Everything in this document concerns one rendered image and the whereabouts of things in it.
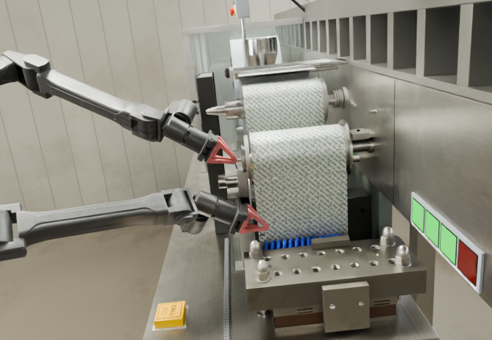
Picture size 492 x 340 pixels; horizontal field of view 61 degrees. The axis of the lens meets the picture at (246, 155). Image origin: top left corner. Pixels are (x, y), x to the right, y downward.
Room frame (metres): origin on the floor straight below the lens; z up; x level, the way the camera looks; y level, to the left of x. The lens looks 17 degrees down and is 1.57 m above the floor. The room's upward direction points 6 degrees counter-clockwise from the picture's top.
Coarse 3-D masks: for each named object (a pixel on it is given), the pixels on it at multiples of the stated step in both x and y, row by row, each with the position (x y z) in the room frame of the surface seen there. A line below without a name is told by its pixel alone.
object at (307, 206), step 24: (264, 192) 1.00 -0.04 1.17; (288, 192) 1.00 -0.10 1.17; (312, 192) 1.00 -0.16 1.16; (336, 192) 1.00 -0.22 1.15; (264, 216) 1.00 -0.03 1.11; (288, 216) 1.00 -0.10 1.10; (312, 216) 1.00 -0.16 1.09; (336, 216) 1.00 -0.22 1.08; (264, 240) 1.00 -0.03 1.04; (288, 240) 1.00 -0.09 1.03
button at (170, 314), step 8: (160, 304) 0.93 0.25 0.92; (168, 304) 0.92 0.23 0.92; (176, 304) 0.92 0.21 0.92; (184, 304) 0.92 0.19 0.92; (160, 312) 0.89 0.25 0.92; (168, 312) 0.89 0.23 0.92; (176, 312) 0.89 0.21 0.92; (184, 312) 0.90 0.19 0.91; (160, 320) 0.86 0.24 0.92; (168, 320) 0.86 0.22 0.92; (176, 320) 0.86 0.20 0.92
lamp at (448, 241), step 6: (444, 228) 0.66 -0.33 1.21; (444, 234) 0.66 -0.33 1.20; (450, 234) 0.64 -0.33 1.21; (444, 240) 0.66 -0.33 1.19; (450, 240) 0.64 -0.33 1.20; (444, 246) 0.66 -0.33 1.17; (450, 246) 0.64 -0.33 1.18; (444, 252) 0.65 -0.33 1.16; (450, 252) 0.64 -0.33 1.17; (450, 258) 0.63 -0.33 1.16
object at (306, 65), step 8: (272, 64) 1.37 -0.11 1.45; (280, 64) 1.34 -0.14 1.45; (288, 64) 1.31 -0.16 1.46; (296, 64) 1.30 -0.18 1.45; (304, 64) 1.30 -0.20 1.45; (312, 64) 1.30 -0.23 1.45; (320, 64) 1.30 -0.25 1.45; (328, 64) 1.30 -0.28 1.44; (336, 64) 1.31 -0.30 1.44; (232, 72) 1.29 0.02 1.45; (240, 72) 1.30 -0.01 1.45; (248, 72) 1.30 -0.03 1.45; (256, 72) 1.30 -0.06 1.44; (264, 72) 1.34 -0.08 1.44; (272, 72) 1.32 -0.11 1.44; (280, 72) 1.30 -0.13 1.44; (232, 80) 1.29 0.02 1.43
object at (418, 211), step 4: (416, 204) 0.77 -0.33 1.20; (416, 208) 0.77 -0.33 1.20; (420, 208) 0.75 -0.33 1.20; (412, 212) 0.79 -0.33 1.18; (416, 212) 0.77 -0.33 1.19; (420, 212) 0.75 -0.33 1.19; (412, 216) 0.79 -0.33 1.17; (416, 216) 0.77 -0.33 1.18; (420, 216) 0.75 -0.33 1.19; (412, 220) 0.79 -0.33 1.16; (416, 220) 0.77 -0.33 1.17; (420, 220) 0.75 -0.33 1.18; (416, 224) 0.77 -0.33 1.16; (420, 224) 0.75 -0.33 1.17; (420, 228) 0.75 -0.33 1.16
